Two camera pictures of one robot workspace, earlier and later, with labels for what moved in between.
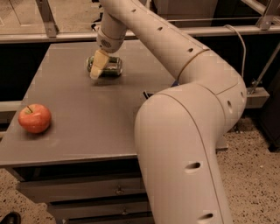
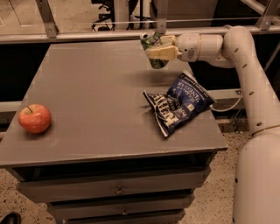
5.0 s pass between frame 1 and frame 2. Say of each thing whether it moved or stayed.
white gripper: moved
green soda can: moved
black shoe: stayed
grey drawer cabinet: stayed
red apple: stayed
